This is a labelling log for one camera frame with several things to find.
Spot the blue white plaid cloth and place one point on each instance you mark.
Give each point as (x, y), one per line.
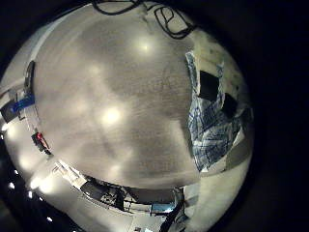
(207, 138)

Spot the dark equipment rack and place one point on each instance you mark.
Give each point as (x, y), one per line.
(128, 198)

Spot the red black clamp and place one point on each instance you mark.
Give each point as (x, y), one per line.
(40, 141)

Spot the blue tape clamp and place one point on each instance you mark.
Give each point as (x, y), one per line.
(21, 103)

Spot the black bar on table edge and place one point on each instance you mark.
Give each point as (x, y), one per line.
(29, 77)

